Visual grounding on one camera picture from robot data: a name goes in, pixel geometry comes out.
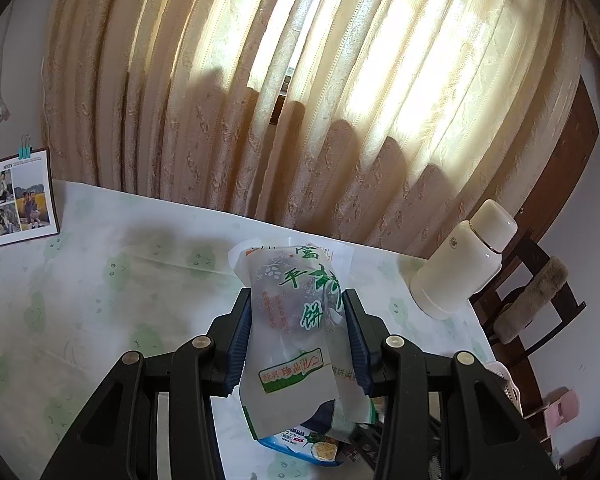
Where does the white green pastry bag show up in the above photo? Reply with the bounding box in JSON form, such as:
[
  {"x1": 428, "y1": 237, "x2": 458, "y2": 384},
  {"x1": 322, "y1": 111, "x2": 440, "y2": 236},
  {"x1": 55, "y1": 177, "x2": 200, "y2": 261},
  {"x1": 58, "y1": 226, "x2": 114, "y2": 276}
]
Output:
[{"x1": 228, "y1": 236, "x2": 375, "y2": 440}]

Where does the white woven plastic basket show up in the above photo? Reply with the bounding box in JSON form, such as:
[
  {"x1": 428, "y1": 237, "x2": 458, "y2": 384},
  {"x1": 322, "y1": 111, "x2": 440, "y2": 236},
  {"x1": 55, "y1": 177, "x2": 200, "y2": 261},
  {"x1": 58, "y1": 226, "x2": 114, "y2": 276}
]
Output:
[{"x1": 483, "y1": 361, "x2": 522, "y2": 414}]

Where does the pink small stool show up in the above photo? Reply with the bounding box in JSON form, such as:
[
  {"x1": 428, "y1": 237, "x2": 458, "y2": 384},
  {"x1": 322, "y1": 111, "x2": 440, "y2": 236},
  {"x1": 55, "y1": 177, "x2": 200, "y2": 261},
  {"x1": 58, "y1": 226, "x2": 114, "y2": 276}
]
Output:
[{"x1": 544, "y1": 389, "x2": 580, "y2": 437}]

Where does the blue snack box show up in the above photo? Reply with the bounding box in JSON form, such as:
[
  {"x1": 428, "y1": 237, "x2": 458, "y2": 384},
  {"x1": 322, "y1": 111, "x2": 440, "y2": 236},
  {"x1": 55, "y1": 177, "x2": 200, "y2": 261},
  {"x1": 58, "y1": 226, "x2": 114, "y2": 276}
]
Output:
[{"x1": 258, "y1": 426, "x2": 342, "y2": 467}]

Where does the dark wooden chair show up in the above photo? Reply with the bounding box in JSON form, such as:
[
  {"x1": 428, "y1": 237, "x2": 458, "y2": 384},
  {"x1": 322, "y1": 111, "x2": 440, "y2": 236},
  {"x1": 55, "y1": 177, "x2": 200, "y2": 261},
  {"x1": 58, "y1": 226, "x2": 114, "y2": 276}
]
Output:
[{"x1": 469, "y1": 228, "x2": 588, "y2": 411}]

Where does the floral white tablecloth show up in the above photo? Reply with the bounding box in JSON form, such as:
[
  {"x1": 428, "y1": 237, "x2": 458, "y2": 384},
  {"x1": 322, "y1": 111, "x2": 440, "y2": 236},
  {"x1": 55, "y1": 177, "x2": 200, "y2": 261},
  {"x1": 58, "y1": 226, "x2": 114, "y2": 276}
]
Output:
[{"x1": 0, "y1": 181, "x2": 494, "y2": 479}]

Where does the white thermos jug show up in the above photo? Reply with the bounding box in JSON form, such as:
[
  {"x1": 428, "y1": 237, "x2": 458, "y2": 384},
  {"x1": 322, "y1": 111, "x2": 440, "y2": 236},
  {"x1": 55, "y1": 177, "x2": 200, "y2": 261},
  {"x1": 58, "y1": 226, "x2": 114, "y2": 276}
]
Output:
[{"x1": 408, "y1": 200, "x2": 518, "y2": 321}]

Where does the photo collage calendar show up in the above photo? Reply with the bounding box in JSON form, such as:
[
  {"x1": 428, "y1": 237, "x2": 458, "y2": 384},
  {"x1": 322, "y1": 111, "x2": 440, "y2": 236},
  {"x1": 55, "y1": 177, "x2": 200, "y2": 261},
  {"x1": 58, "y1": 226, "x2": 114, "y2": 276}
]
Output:
[{"x1": 0, "y1": 148, "x2": 60, "y2": 247}]

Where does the brown wooden door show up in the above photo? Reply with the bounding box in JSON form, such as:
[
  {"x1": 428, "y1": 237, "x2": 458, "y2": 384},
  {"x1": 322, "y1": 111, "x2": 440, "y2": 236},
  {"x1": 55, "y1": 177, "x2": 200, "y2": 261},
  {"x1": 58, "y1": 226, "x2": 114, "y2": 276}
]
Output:
[{"x1": 514, "y1": 78, "x2": 600, "y2": 243}]

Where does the beige curtain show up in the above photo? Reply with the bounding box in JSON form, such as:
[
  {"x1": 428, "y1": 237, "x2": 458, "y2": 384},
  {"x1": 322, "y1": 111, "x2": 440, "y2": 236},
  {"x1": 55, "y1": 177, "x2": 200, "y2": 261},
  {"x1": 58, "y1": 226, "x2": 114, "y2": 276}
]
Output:
[{"x1": 42, "y1": 0, "x2": 600, "y2": 257}]

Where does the white power plug cable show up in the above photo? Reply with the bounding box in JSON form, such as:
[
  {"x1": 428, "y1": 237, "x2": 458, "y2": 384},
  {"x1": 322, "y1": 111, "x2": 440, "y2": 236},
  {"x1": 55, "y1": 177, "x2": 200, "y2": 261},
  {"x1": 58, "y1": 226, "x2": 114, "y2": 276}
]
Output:
[{"x1": 0, "y1": 0, "x2": 17, "y2": 124}]

